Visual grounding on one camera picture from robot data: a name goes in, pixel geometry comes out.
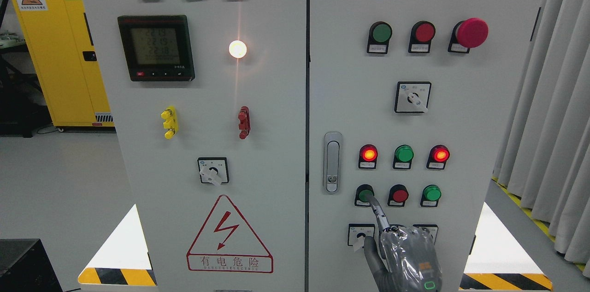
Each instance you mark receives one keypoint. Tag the red push button lower row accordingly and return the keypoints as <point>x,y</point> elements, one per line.
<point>398,196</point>

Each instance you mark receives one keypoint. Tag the black digital power meter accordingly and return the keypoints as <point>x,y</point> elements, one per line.
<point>157,48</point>

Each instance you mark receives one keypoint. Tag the red mushroom emergency stop button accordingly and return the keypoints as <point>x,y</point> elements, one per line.
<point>468,34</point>

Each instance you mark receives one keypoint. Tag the silver cabinet door handle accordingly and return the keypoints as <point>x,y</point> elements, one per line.
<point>331,161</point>

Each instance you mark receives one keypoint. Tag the green push button lower right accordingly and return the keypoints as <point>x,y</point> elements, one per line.
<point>431,195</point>

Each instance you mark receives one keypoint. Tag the yellow terminal connector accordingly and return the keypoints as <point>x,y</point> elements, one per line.
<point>169,115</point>

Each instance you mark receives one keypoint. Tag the white glowing indicator lamp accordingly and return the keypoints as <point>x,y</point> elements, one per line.
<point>237,49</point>

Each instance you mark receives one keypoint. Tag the red indicator lamp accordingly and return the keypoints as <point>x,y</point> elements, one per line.
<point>438,157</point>
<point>368,157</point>

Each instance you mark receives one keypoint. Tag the red push button row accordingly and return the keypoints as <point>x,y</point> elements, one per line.
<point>421,36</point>
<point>398,196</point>

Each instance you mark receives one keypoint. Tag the green indicator lamp lower middle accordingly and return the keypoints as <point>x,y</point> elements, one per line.
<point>403,156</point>

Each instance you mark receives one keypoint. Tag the grey pleated curtain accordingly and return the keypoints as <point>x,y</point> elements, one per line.
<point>545,156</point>

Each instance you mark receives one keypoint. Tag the lower white rotary selector switch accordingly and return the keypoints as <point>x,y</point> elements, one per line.
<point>357,232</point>

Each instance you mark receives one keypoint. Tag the green start push button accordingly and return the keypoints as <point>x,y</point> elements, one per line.
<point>362,192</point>

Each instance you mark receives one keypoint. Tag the upper right rotary selector switch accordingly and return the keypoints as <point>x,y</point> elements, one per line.
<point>412,97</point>

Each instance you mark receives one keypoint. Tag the green push button upper row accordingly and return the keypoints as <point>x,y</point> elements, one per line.
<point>378,38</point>

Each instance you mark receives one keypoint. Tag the black box lower left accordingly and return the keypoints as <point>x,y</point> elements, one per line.
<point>25,267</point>

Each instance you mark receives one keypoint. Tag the red indicator lamp lower left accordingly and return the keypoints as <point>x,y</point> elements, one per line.
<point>368,157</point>

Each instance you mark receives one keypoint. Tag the red push button upper row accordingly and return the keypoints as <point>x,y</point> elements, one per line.
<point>421,36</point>

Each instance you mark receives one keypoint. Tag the red terminal connector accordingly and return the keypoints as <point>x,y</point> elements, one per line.
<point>244,122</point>

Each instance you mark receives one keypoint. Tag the black knob selector switch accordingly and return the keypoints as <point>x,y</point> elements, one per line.
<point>430,229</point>

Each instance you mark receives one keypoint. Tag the grey electrical control cabinet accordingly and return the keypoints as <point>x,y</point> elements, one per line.
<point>307,73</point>

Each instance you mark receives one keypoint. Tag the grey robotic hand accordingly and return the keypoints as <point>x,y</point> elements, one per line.
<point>403,259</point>

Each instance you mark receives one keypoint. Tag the red electrical hazard warning sticker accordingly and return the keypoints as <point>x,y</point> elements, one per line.
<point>226,242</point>

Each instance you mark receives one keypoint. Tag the left door rotary selector switch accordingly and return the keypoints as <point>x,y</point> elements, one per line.
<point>213,170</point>

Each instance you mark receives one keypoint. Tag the yellow safety storage cabinet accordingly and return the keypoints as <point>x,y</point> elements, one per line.
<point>62,51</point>

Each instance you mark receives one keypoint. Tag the red indicator lamp lower right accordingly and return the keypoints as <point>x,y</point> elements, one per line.
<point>438,157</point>

